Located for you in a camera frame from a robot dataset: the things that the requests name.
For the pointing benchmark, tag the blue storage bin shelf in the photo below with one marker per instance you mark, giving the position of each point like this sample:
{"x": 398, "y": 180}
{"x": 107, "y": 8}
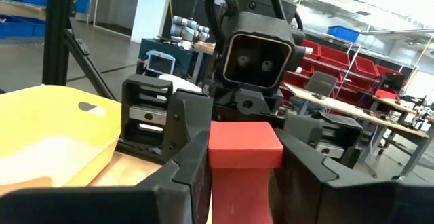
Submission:
{"x": 20, "y": 10}

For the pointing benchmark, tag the yellow plastic bin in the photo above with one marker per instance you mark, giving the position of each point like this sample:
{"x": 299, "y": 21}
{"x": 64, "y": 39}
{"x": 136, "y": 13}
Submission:
{"x": 51, "y": 115}

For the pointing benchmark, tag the black aluminium table frame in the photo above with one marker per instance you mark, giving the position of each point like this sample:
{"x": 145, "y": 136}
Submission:
{"x": 57, "y": 30}

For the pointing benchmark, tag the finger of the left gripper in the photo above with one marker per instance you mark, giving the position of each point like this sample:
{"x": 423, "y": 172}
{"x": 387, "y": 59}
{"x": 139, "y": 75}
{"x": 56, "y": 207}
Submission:
{"x": 188, "y": 122}
{"x": 300, "y": 129}

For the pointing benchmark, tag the red storage bin rack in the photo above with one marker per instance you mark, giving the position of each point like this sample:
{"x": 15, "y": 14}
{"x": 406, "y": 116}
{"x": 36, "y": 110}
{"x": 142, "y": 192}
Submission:
{"x": 335, "y": 56}

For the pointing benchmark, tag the teach pendant with screen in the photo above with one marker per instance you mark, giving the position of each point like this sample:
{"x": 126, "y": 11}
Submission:
{"x": 160, "y": 62}

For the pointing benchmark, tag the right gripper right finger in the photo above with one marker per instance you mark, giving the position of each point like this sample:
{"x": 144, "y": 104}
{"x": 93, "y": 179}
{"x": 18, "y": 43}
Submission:
{"x": 322, "y": 197}

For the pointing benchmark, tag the silver collaborative robot arm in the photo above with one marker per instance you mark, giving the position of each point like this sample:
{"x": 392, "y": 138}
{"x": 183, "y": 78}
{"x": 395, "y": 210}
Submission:
{"x": 188, "y": 28}

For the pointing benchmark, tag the red arch block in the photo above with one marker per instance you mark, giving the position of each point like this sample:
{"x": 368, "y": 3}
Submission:
{"x": 244, "y": 146}

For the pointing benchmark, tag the wooden workbench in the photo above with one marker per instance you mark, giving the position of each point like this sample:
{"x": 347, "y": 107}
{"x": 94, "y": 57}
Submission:
{"x": 356, "y": 110}

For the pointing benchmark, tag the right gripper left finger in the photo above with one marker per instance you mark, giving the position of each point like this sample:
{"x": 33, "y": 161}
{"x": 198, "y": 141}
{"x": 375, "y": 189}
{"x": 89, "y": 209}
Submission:
{"x": 169, "y": 200}

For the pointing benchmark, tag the blue plastic crate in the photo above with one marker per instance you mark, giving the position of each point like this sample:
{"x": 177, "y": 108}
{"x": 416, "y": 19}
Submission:
{"x": 343, "y": 33}

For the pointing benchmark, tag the dark blue cart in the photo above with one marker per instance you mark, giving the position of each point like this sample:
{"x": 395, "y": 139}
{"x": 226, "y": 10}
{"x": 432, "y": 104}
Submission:
{"x": 183, "y": 56}

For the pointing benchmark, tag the grey chair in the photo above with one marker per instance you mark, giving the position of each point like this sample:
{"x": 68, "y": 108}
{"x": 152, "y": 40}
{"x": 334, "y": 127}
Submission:
{"x": 320, "y": 83}

